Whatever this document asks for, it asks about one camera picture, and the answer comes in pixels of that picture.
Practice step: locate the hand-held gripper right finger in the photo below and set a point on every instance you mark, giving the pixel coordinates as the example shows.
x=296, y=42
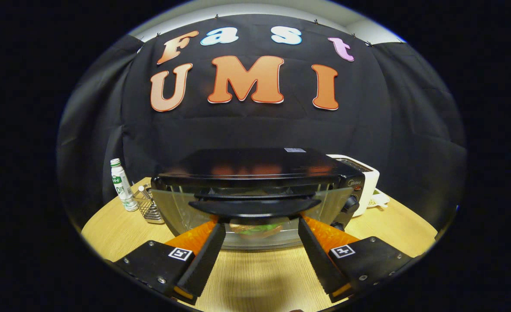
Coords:
x=318, y=255

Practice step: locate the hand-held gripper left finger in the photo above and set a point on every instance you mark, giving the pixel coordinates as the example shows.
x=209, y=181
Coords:
x=205, y=255

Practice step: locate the lettuce sandwich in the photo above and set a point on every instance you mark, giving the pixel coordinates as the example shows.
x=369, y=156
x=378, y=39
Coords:
x=257, y=229

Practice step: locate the black toaster oven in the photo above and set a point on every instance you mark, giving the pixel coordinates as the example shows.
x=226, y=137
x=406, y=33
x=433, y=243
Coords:
x=255, y=164

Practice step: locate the white pop-up toaster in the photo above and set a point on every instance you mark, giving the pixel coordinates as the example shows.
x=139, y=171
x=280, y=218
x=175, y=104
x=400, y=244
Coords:
x=370, y=182

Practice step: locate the white condiment dish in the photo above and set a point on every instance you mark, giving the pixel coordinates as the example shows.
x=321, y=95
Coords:
x=379, y=200

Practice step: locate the white-tipped utensil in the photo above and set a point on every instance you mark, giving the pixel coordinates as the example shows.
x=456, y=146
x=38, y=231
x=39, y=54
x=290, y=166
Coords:
x=142, y=190

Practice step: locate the white bottle green label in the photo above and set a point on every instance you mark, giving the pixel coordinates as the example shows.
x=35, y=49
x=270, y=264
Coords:
x=123, y=186

